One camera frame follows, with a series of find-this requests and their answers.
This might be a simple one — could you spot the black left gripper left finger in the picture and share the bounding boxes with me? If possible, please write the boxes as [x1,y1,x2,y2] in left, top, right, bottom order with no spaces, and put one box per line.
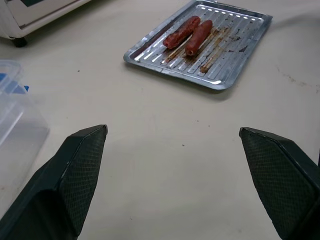
[0,124,109,240]

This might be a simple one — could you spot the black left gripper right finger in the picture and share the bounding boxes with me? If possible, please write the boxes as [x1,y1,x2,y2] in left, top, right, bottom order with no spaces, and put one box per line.
[238,126,320,240]

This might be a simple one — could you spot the red-brown sausage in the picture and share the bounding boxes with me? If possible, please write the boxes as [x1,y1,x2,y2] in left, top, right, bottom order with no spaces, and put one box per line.
[184,19,214,56]
[162,15,201,50]

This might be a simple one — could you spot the clear plastic container blue clips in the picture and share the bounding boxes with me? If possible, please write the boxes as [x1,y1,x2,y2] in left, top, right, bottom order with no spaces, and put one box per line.
[0,59,51,163]

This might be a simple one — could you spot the silver ribbed baking tray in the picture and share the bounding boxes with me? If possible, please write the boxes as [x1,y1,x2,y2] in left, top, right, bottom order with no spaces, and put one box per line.
[123,0,274,93]

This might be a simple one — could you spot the cream toaster oven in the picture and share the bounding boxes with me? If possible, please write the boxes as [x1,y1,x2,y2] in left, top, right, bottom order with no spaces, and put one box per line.
[0,0,94,48]

